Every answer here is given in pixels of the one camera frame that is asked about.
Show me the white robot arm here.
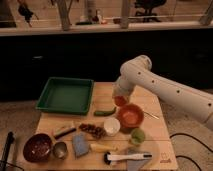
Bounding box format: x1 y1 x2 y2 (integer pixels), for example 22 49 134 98
112 55 213 131

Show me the white paper cup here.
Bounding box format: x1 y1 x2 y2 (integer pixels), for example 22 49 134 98
104 117 120 136

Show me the small metal cup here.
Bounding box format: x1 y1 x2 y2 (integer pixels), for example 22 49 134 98
53 142 68 160

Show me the orange bowl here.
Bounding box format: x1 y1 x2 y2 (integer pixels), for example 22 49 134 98
117 103 144 128

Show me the green cucumber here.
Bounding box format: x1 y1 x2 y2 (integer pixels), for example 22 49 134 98
93 107 116 116

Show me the metal spoon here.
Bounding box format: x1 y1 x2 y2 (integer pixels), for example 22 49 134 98
144 111 160 120

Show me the green plastic tray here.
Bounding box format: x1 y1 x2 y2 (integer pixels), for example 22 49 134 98
36 77 94 116

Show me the yellow banana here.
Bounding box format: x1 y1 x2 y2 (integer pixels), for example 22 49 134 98
90 143 118 152

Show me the blue sponge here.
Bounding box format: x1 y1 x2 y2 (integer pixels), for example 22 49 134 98
72 133 89 157

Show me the white dish brush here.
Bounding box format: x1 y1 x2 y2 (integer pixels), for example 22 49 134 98
104 152 152 165

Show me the grey cloth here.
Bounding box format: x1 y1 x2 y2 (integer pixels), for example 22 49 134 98
126 147 152 171

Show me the black office chair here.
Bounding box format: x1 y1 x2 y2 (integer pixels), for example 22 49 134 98
134 0 167 23

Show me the dark brown bowl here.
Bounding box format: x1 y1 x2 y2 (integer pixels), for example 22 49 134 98
23 133 52 163

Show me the black stand pole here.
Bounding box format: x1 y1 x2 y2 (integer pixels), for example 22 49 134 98
0 132 14 171

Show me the black cable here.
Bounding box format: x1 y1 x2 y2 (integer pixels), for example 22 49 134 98
169 132 213 171

